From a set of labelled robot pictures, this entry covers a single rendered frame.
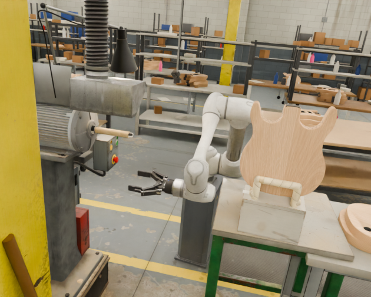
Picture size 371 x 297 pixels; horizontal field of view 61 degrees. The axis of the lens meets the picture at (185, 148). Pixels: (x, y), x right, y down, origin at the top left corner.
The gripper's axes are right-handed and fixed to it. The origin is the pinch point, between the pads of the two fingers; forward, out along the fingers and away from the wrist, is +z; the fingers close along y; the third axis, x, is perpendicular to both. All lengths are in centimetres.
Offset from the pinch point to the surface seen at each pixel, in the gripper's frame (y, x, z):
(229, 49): 688, -71, 6
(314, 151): -6, 34, -80
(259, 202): -13, 10, -62
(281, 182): -10, 20, -69
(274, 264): 69, -115, -94
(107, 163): 23.2, -8.6, 26.5
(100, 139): 25.9, 5.4, 31.1
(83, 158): 14.1, -1.4, 36.7
